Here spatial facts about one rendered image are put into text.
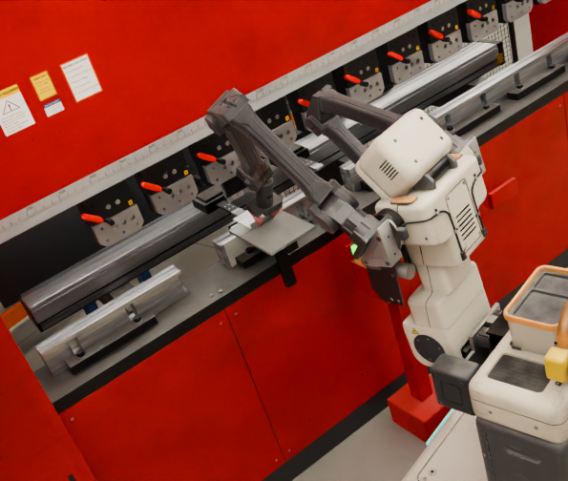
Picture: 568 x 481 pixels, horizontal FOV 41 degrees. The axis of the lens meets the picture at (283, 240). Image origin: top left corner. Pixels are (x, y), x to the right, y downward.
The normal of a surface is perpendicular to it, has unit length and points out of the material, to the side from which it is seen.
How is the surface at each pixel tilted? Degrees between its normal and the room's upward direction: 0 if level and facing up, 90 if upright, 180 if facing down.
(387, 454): 0
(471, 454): 0
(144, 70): 90
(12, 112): 90
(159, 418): 90
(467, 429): 0
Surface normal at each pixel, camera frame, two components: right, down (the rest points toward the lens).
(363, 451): -0.27, -0.83
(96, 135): 0.55, 0.28
